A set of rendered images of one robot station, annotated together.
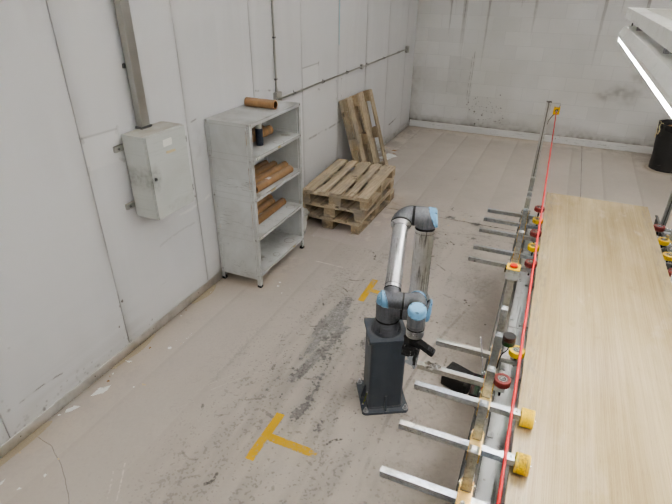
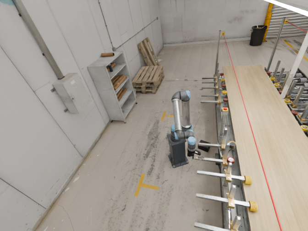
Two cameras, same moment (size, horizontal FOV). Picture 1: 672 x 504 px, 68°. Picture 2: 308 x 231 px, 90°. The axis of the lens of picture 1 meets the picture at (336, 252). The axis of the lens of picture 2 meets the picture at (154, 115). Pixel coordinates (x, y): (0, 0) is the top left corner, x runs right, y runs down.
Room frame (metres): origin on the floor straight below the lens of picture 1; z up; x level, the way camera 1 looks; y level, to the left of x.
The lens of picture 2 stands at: (0.83, -0.01, 2.56)
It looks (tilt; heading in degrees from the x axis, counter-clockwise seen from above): 39 degrees down; 359
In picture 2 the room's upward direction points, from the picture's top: 11 degrees counter-clockwise
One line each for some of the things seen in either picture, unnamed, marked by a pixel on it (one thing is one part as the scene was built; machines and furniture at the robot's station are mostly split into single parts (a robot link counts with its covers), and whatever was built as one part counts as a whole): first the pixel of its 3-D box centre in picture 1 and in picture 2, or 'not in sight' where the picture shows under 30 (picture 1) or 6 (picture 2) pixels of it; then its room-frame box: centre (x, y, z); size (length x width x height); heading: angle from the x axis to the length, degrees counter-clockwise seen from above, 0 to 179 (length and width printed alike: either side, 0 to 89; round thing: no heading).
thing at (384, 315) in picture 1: (389, 305); (176, 129); (2.58, -0.34, 0.79); 0.17 x 0.15 x 0.18; 79
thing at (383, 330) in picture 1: (386, 322); (176, 135); (2.58, -0.33, 0.65); 0.19 x 0.19 x 0.10
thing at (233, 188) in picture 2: (475, 444); (229, 198); (1.40, -0.58, 0.92); 0.04 x 0.04 x 0.48; 67
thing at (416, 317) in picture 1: (416, 317); (191, 142); (1.98, -0.40, 1.14); 0.10 x 0.09 x 0.12; 169
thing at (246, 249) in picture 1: (260, 191); (116, 88); (4.46, 0.73, 0.78); 0.90 x 0.45 x 1.55; 156
